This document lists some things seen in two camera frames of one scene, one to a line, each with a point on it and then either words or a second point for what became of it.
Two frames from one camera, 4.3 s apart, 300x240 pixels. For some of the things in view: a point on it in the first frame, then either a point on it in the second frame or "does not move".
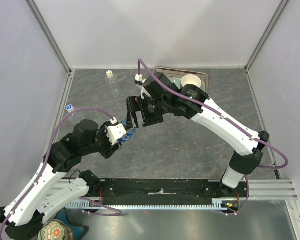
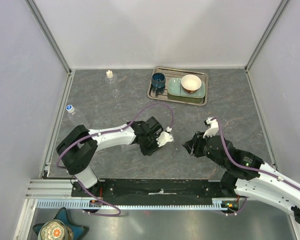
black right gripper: (136, 104) → (195, 144)
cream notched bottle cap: (109, 74) does not move
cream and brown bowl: (191, 79) does not move
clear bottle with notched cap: (111, 80) does not move
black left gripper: (109, 151) → (149, 152)
